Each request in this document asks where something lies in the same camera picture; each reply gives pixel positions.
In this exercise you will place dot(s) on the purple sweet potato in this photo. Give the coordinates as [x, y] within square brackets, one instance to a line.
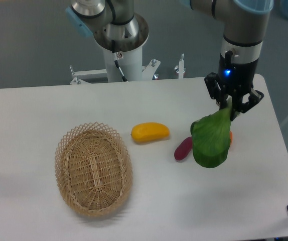
[184, 148]

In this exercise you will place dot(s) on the yellow mango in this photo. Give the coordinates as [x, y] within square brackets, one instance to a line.
[149, 132]

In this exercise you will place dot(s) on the green leafy vegetable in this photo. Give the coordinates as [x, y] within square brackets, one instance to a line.
[211, 137]

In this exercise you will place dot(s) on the orange carrot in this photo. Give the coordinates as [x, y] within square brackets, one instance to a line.
[231, 137]

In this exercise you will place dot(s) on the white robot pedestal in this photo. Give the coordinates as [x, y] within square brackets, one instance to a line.
[119, 67]

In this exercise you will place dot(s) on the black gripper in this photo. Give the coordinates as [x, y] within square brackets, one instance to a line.
[236, 80]

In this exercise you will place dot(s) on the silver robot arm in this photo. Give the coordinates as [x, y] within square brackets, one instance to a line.
[121, 34]

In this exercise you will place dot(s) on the woven wicker basket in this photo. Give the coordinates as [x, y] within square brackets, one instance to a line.
[93, 169]

